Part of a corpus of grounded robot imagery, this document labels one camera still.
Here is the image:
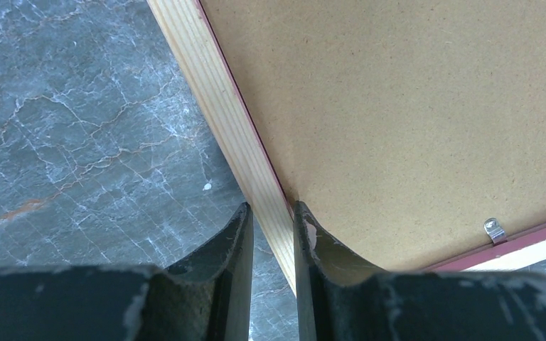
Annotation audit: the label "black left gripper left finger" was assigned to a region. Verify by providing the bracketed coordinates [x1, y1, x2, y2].
[0, 203, 254, 340]

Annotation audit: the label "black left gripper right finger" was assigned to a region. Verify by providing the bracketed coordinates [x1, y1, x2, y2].
[294, 201, 546, 340]

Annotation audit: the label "pink wooden picture frame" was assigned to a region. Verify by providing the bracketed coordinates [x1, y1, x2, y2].
[146, 0, 546, 295]

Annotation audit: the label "brown cardboard backing board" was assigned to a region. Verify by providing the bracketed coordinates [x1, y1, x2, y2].
[200, 0, 546, 273]

